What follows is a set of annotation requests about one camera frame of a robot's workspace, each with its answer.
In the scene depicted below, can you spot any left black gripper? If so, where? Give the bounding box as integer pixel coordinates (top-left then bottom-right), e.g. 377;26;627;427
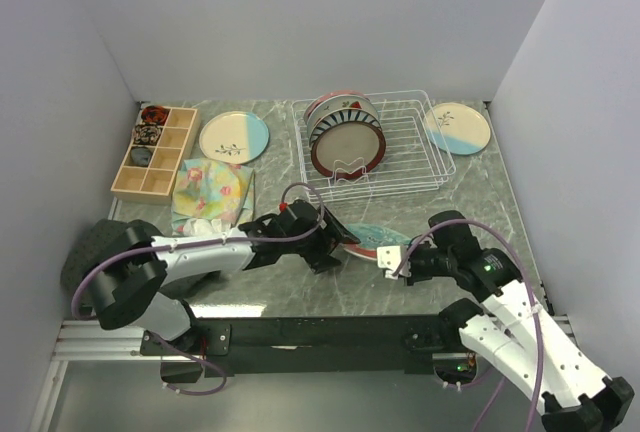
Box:
283;205;360;273

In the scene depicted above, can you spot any red teal floral plate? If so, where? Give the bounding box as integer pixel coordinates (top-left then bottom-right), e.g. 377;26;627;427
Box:
342;223;411;262

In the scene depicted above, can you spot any maroon rim beige plate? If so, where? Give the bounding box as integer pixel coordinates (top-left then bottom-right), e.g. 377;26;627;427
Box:
311;122;386;180

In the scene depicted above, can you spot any blue striped white plate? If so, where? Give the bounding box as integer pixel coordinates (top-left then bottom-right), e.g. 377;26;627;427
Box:
309;108;382;147

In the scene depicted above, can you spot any watermelon pattern plate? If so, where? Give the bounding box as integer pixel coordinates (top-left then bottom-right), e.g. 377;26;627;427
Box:
304;95;379;121

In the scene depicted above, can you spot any cream blue plate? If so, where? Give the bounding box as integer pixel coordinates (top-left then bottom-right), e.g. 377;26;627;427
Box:
199;111;270;165
424;102;492;156

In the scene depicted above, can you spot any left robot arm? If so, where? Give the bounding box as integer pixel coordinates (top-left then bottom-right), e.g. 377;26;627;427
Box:
71;199;359;354

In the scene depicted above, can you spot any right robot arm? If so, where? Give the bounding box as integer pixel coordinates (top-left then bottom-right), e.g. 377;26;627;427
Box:
381;210;635;431

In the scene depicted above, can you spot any floral pastel cloth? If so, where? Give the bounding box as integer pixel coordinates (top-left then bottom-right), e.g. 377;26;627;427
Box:
171;158;255;235

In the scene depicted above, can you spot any black table front beam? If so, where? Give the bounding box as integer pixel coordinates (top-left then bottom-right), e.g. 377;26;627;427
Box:
139;314;501;378

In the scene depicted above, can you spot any wooden compartment box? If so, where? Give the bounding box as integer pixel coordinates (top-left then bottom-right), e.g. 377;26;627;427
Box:
111;105;201;205

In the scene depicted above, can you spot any grey fabric item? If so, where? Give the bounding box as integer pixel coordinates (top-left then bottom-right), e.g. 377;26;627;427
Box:
129;146;153;168

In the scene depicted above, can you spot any patterned brown fabric item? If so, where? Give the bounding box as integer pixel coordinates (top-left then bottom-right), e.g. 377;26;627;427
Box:
132;124;162;147

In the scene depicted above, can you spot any red black fabric item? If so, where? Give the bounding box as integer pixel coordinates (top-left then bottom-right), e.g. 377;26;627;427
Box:
140;105;170;126

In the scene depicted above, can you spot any dark dotted cloth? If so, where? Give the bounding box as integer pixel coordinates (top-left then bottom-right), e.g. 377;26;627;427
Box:
60;219;159;294

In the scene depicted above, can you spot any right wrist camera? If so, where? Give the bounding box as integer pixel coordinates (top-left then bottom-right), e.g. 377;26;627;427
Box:
376;245;411;280

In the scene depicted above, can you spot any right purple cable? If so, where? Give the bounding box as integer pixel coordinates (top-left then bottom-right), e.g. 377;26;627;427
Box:
394;219;546;432

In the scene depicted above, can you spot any white wire dish rack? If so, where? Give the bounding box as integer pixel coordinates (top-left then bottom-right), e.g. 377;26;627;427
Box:
293;90;456;202

